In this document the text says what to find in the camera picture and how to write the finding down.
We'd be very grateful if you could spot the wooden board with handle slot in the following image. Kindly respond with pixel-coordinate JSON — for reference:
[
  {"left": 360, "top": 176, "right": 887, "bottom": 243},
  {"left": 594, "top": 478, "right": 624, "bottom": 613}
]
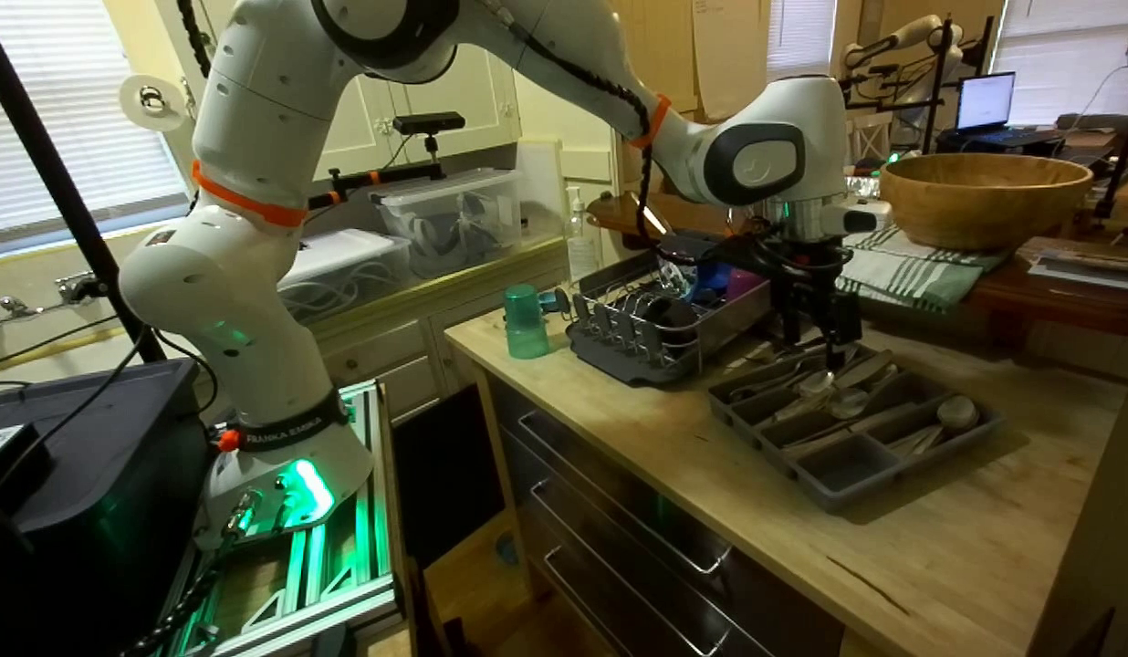
[{"left": 586, "top": 187, "right": 711, "bottom": 248}]

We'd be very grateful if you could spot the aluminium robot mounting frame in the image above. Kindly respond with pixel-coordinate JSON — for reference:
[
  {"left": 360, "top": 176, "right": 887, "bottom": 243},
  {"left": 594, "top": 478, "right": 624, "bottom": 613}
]
[{"left": 157, "top": 374, "right": 404, "bottom": 657}]

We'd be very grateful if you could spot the wooden drawer cabinet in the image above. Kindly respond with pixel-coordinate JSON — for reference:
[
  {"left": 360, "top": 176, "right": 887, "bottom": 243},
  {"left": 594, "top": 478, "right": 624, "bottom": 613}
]
[{"left": 466, "top": 367, "right": 857, "bottom": 657}]

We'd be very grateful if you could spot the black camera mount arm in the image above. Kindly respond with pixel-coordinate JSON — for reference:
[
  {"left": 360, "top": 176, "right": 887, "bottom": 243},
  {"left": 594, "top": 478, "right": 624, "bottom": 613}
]
[{"left": 306, "top": 149, "right": 449, "bottom": 206}]

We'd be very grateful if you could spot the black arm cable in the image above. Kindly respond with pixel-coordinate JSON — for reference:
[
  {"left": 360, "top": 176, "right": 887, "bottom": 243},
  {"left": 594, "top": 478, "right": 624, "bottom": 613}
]
[{"left": 500, "top": 15, "right": 665, "bottom": 248}]

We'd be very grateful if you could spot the wooden bowl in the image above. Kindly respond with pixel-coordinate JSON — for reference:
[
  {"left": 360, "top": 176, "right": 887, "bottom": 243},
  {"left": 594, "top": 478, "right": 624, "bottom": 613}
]
[{"left": 881, "top": 149, "right": 1098, "bottom": 256}]

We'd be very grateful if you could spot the clear plastic storage bin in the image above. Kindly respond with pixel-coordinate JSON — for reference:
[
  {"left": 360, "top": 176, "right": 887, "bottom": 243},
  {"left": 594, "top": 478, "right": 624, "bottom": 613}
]
[
  {"left": 377, "top": 164, "right": 527, "bottom": 273},
  {"left": 276, "top": 226, "right": 408, "bottom": 321}
]

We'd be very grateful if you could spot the green plastic cup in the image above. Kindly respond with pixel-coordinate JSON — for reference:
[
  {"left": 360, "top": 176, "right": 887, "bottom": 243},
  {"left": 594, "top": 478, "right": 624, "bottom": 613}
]
[{"left": 500, "top": 282, "right": 555, "bottom": 363}]

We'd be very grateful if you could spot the black tripod pole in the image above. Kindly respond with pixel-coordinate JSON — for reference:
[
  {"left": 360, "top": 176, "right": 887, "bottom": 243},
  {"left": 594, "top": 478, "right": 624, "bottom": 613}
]
[{"left": 0, "top": 4, "right": 172, "bottom": 363}]

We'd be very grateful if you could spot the green striped dish towel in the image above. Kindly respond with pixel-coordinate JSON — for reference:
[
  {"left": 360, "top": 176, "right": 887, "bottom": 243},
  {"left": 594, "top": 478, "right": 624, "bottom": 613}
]
[{"left": 837, "top": 222, "right": 1010, "bottom": 313}]

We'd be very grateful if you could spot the grey plastic cutlery tray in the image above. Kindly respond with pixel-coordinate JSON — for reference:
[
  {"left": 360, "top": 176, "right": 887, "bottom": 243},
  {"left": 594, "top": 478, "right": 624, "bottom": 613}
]
[{"left": 705, "top": 343, "right": 1003, "bottom": 512}]

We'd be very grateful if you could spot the black equipment box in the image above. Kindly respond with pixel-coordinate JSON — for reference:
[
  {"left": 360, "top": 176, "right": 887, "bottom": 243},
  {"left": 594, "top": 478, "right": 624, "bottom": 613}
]
[{"left": 0, "top": 359, "right": 217, "bottom": 657}]

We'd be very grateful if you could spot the open laptop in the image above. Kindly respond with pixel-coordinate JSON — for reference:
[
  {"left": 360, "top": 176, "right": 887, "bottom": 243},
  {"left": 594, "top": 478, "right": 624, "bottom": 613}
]
[{"left": 952, "top": 68, "right": 1019, "bottom": 133}]

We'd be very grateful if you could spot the white window blind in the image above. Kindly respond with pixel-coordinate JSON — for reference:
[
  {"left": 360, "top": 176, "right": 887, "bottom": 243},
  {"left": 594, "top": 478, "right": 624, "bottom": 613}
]
[
  {"left": 993, "top": 0, "right": 1128, "bottom": 126},
  {"left": 0, "top": 0, "right": 199, "bottom": 265}
]

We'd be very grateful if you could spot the white round disc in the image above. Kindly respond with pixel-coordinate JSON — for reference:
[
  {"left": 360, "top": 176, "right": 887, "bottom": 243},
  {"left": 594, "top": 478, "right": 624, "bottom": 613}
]
[{"left": 117, "top": 68, "right": 199, "bottom": 133}]

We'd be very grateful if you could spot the pink plastic cup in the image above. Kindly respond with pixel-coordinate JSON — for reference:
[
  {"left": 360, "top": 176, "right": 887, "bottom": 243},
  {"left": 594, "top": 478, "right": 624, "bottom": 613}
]
[{"left": 722, "top": 265, "right": 773, "bottom": 307}]

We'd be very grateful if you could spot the black stand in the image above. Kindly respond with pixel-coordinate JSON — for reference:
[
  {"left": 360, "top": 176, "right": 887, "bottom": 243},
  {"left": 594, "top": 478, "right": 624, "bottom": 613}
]
[{"left": 1092, "top": 21, "right": 1128, "bottom": 226}]

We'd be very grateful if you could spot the cream drawer cabinet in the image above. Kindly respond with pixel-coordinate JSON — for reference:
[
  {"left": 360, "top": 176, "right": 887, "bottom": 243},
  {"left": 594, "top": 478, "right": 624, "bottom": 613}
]
[{"left": 296, "top": 228, "right": 578, "bottom": 423}]

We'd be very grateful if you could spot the metal wire drying rack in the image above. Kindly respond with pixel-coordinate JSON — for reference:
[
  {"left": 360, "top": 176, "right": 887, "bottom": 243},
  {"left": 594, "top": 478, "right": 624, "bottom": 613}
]
[{"left": 578, "top": 248, "right": 777, "bottom": 367}]

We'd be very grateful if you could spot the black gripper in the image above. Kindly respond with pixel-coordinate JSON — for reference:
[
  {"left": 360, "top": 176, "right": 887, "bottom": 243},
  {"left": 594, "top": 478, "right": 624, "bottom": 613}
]
[{"left": 757, "top": 228, "right": 870, "bottom": 374}]

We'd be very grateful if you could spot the black stereo camera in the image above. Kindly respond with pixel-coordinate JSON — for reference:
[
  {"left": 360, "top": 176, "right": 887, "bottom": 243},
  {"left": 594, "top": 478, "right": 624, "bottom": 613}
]
[{"left": 391, "top": 110, "right": 466, "bottom": 161}]

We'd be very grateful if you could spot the dark wooden table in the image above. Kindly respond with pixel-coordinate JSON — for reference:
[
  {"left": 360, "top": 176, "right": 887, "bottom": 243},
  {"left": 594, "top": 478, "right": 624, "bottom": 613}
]
[{"left": 969, "top": 234, "right": 1128, "bottom": 343}]

